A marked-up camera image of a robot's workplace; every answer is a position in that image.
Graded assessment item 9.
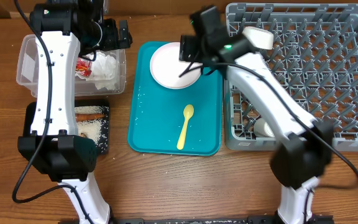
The pink plate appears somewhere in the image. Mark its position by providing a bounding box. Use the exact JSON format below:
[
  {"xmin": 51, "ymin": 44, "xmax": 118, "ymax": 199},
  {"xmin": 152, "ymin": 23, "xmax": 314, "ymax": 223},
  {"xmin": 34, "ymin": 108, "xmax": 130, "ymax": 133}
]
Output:
[{"xmin": 150, "ymin": 42, "xmax": 201, "ymax": 90}]

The white napkin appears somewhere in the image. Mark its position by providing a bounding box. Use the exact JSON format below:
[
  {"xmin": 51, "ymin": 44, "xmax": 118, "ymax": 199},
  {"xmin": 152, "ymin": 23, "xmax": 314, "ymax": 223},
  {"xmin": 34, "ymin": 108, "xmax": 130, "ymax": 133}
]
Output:
[{"xmin": 86, "ymin": 52, "xmax": 118, "ymax": 90}]

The red foil wrapper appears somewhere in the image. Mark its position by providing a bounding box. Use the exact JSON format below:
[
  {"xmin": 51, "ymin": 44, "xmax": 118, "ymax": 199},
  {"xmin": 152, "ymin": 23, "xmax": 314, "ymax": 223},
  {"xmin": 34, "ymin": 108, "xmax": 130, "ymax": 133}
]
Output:
[{"xmin": 75, "ymin": 58, "xmax": 92, "ymax": 77}]

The yellow plastic spoon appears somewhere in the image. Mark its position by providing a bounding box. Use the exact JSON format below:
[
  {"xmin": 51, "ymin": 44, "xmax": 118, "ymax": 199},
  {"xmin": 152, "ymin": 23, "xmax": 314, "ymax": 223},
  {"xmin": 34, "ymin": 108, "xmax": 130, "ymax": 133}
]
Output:
[{"xmin": 177, "ymin": 105, "xmax": 194, "ymax": 150}]

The pale green bowl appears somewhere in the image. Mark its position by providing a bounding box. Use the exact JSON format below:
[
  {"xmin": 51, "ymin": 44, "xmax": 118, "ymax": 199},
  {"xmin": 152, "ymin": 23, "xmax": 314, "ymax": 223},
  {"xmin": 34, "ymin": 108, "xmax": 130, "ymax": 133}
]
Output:
[{"xmin": 242, "ymin": 26, "xmax": 274, "ymax": 50}]

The orange carrot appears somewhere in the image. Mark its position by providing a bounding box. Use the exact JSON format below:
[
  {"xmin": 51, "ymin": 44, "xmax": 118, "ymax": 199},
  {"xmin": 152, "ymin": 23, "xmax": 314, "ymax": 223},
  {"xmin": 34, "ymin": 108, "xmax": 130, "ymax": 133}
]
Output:
[{"xmin": 75, "ymin": 113, "xmax": 105, "ymax": 122}]

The white rice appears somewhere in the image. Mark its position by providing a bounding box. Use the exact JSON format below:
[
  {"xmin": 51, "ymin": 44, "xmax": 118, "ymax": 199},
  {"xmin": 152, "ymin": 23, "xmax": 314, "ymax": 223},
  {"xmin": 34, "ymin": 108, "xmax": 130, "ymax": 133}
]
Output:
[{"xmin": 75, "ymin": 106, "xmax": 108, "ymax": 147}]

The pale green cup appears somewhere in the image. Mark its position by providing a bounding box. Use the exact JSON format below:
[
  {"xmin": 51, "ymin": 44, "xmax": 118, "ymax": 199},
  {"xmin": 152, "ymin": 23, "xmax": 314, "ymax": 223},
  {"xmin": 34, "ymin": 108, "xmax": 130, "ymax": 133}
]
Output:
[{"xmin": 253, "ymin": 118, "xmax": 275, "ymax": 138}]

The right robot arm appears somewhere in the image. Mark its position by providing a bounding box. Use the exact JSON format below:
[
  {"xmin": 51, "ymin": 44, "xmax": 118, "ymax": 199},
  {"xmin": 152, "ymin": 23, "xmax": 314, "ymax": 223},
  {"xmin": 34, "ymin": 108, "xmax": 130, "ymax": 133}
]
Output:
[{"xmin": 179, "ymin": 5, "xmax": 334, "ymax": 223}]

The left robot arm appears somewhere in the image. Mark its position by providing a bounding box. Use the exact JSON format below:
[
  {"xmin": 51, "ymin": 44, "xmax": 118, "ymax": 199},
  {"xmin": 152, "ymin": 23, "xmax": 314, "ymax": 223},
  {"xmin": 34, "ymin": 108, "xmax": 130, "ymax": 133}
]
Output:
[{"xmin": 17, "ymin": 1, "xmax": 132, "ymax": 223}]

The grey dishwasher rack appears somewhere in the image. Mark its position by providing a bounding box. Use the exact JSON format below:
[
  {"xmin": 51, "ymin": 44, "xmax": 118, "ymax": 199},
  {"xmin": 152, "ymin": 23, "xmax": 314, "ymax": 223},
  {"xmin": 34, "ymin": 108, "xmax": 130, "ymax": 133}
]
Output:
[{"xmin": 226, "ymin": 2, "xmax": 358, "ymax": 152}]

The teal plastic tray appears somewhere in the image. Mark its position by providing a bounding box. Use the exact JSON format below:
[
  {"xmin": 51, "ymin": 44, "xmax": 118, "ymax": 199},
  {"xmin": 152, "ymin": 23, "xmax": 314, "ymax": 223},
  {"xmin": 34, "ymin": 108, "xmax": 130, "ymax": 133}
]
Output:
[{"xmin": 127, "ymin": 41, "xmax": 223, "ymax": 156}]

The clear plastic bin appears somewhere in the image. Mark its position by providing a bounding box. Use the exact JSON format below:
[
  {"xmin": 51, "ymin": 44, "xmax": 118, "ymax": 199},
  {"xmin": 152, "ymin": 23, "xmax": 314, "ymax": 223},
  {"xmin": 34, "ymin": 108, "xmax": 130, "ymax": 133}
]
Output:
[{"xmin": 16, "ymin": 34, "xmax": 126, "ymax": 98}]

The black plastic tray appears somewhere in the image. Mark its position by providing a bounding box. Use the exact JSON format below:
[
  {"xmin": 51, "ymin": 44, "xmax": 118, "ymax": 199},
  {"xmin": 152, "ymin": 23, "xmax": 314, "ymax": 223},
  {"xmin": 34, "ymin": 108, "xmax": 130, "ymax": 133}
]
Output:
[{"xmin": 17, "ymin": 98, "xmax": 110, "ymax": 157}]

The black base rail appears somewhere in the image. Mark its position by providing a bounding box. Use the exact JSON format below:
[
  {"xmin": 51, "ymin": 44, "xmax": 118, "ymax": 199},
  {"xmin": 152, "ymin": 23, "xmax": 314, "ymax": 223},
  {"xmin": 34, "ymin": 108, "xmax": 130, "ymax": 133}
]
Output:
[{"xmin": 57, "ymin": 214, "xmax": 335, "ymax": 224}]

